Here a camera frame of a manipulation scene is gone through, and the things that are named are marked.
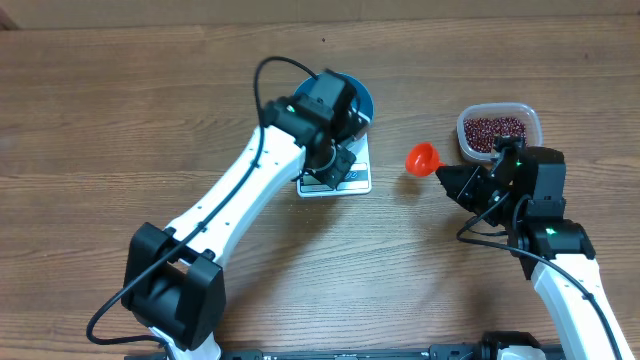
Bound red scoop with blue handle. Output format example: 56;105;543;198
405;142;445;177

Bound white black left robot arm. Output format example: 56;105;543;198
121;70;375;359

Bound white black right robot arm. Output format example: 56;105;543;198
436;145;633;359

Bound teal plastic bowl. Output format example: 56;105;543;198
294;72;375;124

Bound white digital kitchen scale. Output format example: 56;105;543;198
296;135;372;198

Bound red beans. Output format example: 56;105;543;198
463;117;527;153

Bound clear plastic container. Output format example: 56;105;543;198
456;102;544;163

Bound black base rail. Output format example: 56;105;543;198
124;329;566;360

